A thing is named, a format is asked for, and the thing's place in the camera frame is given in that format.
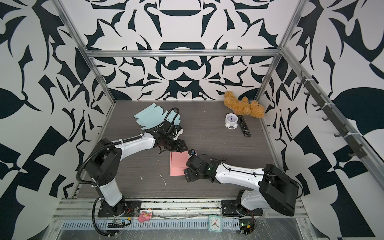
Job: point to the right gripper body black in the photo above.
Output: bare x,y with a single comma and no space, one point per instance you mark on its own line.
190,176

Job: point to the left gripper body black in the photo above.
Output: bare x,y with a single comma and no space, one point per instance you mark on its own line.
176,145

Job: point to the pink paper box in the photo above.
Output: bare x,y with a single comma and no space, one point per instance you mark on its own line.
178,163

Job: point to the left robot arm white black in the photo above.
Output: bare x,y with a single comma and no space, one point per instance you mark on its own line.
100,169

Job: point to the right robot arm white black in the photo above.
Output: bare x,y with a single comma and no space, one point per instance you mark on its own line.
263,188

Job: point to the light blue flat paper box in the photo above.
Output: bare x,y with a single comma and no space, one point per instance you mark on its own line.
151,116

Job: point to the teal square clock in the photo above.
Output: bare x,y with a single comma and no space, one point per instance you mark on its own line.
215,224

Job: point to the white alarm clock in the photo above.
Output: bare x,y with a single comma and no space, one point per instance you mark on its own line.
231,121

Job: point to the black remote control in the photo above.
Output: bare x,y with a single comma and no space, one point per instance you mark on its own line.
243,126

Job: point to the pink small toy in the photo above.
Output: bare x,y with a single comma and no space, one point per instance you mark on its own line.
145,217

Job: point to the small circuit board right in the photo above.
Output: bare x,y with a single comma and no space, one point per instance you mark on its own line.
247,226

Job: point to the small circuit board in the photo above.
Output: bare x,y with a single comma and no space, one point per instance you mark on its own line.
247,226
116,223

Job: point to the brown teddy bear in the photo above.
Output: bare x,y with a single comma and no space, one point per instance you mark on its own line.
244,107

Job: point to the small circuit board left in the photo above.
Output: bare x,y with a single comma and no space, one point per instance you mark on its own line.
116,223

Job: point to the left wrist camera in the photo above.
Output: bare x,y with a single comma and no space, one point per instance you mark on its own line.
179,131

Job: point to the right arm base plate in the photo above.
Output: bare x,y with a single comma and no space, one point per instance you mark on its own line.
230,208

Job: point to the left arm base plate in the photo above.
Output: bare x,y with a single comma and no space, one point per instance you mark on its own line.
132,208

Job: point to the black wall hook rack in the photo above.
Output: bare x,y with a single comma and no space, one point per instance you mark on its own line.
334,115

